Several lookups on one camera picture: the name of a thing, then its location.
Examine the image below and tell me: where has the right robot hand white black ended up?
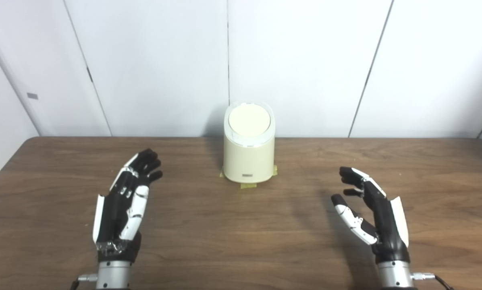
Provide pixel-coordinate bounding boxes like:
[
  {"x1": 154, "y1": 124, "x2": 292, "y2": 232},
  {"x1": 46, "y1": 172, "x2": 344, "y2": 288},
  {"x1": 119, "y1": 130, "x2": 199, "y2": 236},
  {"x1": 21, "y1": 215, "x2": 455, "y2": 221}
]
[{"x1": 331, "y1": 166, "x2": 411, "y2": 265}]

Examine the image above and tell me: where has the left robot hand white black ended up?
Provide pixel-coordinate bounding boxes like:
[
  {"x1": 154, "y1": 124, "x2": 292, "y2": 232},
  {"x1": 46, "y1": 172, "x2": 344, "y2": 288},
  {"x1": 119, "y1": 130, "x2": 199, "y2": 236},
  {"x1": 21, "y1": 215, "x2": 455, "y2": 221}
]
[{"x1": 93, "y1": 149, "x2": 164, "y2": 265}]

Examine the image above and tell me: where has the cream-colored bin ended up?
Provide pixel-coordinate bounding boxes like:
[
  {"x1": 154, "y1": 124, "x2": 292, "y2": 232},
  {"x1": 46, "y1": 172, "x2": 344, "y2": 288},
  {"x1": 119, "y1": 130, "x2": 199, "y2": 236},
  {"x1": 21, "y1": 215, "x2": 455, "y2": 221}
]
[{"x1": 223, "y1": 101, "x2": 275, "y2": 184}]

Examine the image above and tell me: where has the cream round bin lid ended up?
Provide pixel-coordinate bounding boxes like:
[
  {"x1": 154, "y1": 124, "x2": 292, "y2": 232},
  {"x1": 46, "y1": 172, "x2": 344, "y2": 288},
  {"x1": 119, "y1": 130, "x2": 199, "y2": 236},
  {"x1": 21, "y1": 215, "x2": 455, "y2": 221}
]
[{"x1": 229, "y1": 104, "x2": 271, "y2": 137}]

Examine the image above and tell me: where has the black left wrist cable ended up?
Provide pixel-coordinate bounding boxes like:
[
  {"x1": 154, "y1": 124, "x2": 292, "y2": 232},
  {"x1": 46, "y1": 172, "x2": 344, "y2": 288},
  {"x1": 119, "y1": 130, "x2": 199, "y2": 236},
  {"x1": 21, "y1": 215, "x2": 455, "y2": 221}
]
[{"x1": 70, "y1": 274, "x2": 99, "y2": 290}]

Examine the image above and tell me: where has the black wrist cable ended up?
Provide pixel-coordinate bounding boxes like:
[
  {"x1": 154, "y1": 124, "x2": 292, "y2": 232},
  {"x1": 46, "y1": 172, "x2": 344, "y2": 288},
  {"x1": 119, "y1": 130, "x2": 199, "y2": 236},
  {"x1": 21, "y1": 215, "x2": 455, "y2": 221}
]
[
  {"x1": 70, "y1": 274, "x2": 99, "y2": 290},
  {"x1": 412, "y1": 273, "x2": 456, "y2": 290}
]

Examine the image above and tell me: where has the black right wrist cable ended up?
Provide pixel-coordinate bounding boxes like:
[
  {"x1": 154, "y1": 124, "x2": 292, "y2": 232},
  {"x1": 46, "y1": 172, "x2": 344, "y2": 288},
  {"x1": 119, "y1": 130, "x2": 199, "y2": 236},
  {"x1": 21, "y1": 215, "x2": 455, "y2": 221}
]
[{"x1": 412, "y1": 273, "x2": 456, "y2": 290}]

